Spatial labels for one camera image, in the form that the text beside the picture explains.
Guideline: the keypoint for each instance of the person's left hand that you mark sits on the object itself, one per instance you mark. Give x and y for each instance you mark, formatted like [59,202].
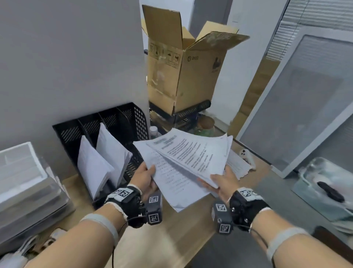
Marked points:
[142,179]

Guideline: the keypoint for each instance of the person's right hand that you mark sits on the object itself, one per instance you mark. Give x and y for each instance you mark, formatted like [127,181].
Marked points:
[226,185]

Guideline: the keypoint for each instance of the person's left thumb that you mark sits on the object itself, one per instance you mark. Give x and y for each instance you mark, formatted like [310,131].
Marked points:
[151,171]

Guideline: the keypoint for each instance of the person's right thumb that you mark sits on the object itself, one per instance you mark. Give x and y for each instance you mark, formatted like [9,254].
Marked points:
[207,182]

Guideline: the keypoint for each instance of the printed paper sheets with table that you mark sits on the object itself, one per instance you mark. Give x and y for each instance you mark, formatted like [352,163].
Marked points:
[173,185]

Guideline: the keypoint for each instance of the printed paper stack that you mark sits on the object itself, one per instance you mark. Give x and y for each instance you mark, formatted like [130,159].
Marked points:
[193,154]

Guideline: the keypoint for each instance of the person's left forearm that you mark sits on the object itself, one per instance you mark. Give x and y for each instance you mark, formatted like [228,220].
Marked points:
[82,243]

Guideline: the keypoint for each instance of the person's right forearm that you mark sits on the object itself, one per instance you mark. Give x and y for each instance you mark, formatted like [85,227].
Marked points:
[297,243]

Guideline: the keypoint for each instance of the printed papers with torn edge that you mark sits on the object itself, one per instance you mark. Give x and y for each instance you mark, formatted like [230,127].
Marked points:
[237,168]

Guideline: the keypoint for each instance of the clear plastic bottle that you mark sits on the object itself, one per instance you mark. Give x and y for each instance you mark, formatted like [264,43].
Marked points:
[155,133]

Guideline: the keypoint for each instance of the white paper bundle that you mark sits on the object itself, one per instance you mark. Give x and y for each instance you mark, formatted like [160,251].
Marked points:
[113,154]
[92,168]

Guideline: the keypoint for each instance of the white handheld controller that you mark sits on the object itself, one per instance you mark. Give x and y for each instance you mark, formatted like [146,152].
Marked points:
[246,158]

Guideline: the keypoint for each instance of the glass jar with cork lid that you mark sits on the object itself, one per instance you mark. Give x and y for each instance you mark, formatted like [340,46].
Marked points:
[205,125]

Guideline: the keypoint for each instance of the black mesh file organizer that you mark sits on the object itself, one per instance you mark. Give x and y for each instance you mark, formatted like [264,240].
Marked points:
[124,118]

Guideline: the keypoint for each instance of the flat cardboard sheets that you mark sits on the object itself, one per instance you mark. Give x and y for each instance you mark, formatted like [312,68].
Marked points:
[256,94]

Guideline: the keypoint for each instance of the open cardboard box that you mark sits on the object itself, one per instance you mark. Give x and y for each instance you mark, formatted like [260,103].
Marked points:
[179,71]

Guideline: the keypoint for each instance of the clear plastic bag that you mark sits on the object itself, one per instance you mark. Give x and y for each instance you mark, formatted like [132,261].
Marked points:
[314,176]

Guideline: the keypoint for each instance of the white framed glass panel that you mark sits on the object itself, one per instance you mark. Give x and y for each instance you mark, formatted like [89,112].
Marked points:
[300,105]

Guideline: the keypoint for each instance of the black oblong device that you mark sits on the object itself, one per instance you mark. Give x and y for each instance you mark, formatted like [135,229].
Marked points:
[331,192]

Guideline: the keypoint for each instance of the white window blinds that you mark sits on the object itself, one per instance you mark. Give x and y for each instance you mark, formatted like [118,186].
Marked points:
[317,16]

